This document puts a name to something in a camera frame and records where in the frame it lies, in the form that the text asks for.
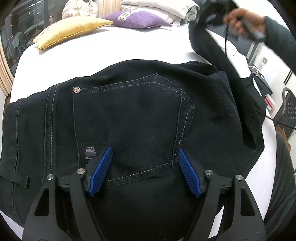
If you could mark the black mesh chair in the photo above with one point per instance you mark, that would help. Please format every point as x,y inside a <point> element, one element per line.
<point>286,114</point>

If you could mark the white bed sheet mattress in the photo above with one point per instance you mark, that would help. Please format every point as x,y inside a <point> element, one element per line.
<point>120,51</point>

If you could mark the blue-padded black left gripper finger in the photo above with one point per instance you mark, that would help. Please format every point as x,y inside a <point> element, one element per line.
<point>42,221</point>

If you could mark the yellow cushion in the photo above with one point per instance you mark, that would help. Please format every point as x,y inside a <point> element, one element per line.
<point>68,28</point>

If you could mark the beige curtain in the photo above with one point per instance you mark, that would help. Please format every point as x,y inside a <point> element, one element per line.
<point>5,74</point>

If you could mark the beige puffer jacket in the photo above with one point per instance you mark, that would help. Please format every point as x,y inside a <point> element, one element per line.
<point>80,8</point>

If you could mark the person's right hand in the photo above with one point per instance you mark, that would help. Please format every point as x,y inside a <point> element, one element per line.
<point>231,19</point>

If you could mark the purple cushion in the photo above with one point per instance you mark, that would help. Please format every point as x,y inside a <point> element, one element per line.
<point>136,20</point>

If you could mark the black denim pants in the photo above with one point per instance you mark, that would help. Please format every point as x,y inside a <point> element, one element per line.
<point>141,150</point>

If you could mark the dark bedside table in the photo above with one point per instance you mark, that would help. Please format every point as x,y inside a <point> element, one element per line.
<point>259,89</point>

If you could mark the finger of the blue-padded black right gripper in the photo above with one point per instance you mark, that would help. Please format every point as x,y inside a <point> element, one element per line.
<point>228,210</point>

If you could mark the dark sleeved right forearm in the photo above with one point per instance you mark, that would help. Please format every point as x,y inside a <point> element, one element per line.
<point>281,41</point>

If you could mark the folded beige duvet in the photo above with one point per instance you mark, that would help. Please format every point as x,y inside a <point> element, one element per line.
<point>174,12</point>

